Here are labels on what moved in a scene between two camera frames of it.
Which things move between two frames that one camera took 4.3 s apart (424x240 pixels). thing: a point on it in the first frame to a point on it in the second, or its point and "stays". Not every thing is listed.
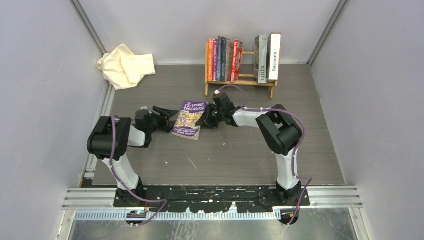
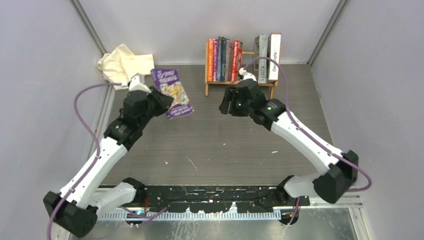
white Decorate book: [273, 51] stays
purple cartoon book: [215, 59] stays
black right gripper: [205, 122] to [231, 93]
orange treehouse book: [210, 60] stays
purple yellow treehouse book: [191, 113] to [168, 82]
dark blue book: [219, 58] stays
